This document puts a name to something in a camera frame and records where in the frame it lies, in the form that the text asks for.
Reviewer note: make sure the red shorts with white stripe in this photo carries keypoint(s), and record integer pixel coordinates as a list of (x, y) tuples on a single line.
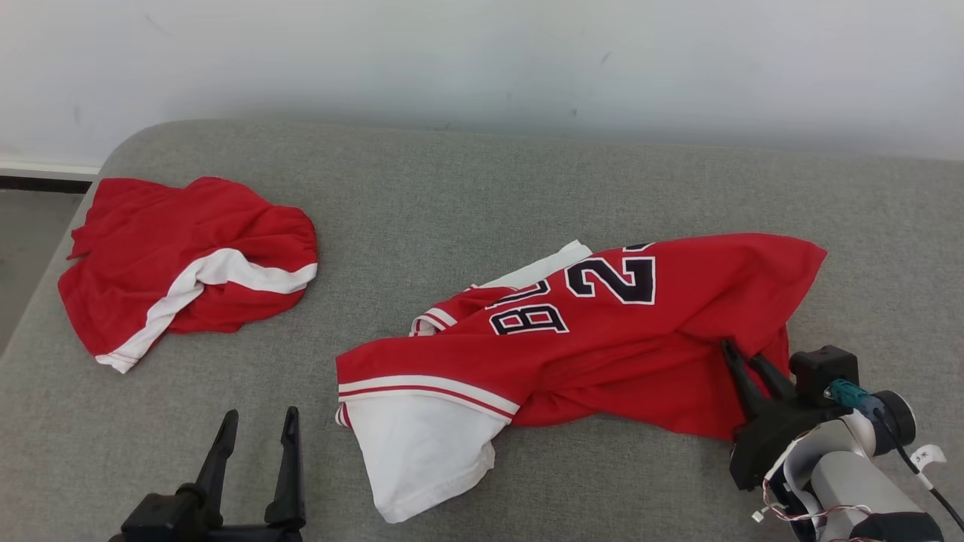
[(151, 241)]

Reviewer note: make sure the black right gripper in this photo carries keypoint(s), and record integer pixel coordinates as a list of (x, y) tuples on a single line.
[(768, 440)]

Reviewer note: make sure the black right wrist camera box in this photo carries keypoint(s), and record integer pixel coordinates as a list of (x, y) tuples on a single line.
[(825, 369)]

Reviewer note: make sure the black baseboard strip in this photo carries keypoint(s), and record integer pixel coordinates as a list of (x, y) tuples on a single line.
[(38, 183)]

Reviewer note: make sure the red basketball jersey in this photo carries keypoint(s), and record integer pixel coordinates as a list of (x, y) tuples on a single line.
[(602, 354)]

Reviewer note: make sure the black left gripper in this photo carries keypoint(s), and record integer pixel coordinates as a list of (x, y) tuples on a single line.
[(173, 523)]

